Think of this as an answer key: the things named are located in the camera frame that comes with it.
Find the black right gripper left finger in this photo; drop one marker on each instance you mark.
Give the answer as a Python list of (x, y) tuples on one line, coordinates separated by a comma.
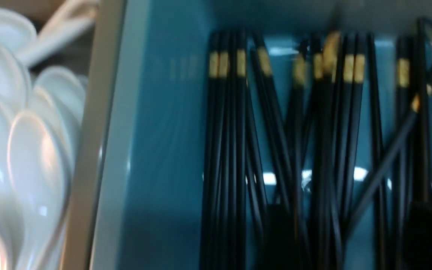
[(280, 250)]

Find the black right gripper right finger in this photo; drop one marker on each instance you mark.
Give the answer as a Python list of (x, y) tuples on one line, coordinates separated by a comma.
[(417, 237)]

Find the black chopsticks bundle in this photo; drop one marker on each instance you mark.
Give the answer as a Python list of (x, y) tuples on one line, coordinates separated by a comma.
[(326, 162)]

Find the blue-grey plastic bin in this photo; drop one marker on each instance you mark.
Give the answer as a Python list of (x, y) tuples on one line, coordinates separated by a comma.
[(150, 204)]

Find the brown plastic bin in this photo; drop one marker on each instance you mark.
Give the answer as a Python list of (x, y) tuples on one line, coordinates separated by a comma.
[(82, 213)]

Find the white ceramic spoons pile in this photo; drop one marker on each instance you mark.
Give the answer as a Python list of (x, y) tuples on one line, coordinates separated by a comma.
[(40, 125)]

